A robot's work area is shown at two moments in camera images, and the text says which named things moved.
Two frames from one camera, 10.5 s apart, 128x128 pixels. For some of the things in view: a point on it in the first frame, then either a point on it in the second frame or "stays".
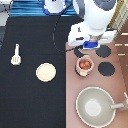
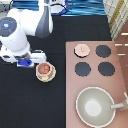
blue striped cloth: x=36 y=8 stays
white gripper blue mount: x=79 y=35 → x=27 y=59
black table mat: x=26 y=43 stays
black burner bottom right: x=106 y=68 stays
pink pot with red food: x=84 y=65 → x=43 y=68
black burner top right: x=103 y=51 stays
